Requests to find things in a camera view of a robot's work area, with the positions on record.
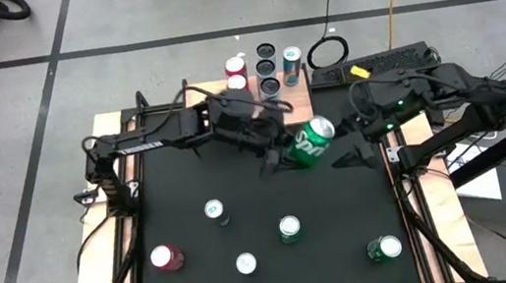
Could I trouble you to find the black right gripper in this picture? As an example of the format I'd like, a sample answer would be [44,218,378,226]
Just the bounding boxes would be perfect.
[323,97,428,175]

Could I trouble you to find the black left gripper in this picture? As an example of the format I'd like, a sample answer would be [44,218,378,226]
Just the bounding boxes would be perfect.
[229,107,308,183]

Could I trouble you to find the green Sprite can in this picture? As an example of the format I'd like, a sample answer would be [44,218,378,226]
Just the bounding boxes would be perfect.
[276,212,305,247]
[282,112,341,172]
[364,232,406,265]

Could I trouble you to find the red Fanta can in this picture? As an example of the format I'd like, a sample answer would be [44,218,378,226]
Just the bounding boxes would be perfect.
[222,54,249,80]
[225,72,250,94]
[147,241,187,275]

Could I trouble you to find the blue silver Red Bull can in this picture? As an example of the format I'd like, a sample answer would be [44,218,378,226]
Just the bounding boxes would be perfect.
[201,196,233,229]
[233,251,259,278]
[278,44,307,88]

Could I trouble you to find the wooden shelf with black legs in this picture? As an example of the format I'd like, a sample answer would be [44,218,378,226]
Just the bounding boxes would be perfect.
[178,66,321,160]

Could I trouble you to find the white paper sheet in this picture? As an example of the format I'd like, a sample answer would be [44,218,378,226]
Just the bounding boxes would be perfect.
[446,137,505,207]

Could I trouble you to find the wooden side board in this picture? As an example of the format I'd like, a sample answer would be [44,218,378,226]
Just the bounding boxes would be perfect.
[42,108,165,283]
[387,104,490,283]

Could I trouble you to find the silver mounting bracket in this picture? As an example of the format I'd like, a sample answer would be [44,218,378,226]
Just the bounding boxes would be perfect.
[385,143,406,164]

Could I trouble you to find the yellow cable tag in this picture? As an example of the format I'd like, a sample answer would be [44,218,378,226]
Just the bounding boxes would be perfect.
[350,63,373,82]

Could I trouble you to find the black aluminium table frame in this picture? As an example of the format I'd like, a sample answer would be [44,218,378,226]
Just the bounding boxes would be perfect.
[48,45,490,283]

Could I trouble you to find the black hanging looped cable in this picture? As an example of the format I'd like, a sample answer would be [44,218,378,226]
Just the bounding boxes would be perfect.
[300,0,353,71]

